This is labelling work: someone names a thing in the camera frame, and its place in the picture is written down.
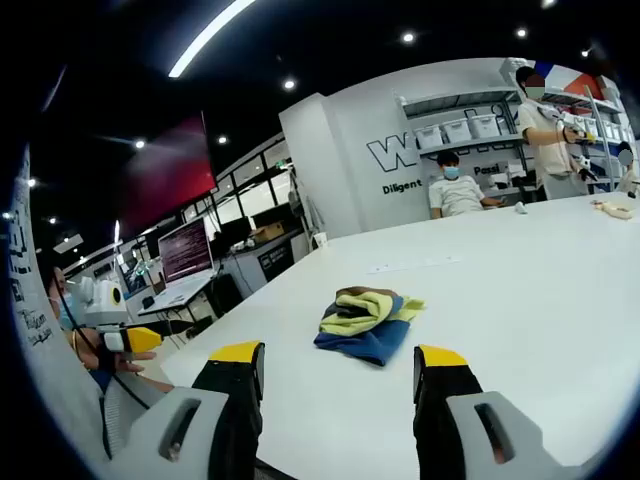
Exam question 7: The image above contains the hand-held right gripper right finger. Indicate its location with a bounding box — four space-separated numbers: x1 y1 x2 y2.
412 343 576 480

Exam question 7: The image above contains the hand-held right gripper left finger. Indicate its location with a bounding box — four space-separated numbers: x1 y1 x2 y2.
99 340 266 480

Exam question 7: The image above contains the blue and yellow garment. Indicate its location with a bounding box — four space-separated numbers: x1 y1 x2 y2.
313 285 427 368

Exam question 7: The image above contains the person's left hand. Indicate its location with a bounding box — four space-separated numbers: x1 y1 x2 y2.
82 349 158 377

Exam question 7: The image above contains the person's masked head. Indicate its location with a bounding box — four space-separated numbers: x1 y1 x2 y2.
47 264 81 331

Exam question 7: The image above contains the white desk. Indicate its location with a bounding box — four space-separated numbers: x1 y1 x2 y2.
136 273 222 321

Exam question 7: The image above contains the computer monitor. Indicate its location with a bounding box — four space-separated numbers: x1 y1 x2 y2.
156 215 217 288

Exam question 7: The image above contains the black cabinet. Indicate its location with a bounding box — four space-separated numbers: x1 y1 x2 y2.
256 243 297 283

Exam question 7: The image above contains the large dark red screen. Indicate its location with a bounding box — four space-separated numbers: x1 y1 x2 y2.
118 110 220 239

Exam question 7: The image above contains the cardboard box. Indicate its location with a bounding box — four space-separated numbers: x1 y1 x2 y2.
251 221 287 245

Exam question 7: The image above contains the beige cloth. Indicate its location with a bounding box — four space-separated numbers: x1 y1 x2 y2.
590 197 638 222

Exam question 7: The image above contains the grey metal shelf rack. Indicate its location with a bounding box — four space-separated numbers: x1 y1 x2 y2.
394 57 631 201

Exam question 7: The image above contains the ceiling light strip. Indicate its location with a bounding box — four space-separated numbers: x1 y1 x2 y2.
168 0 258 79

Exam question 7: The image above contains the white storage box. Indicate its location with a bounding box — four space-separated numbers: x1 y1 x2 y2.
443 118 472 144
469 113 499 141
414 124 444 150

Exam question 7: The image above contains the black cable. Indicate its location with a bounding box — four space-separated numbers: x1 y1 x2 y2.
72 324 152 461

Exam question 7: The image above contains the grey ribbed fabric strap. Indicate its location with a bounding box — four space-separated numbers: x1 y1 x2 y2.
101 382 133 458

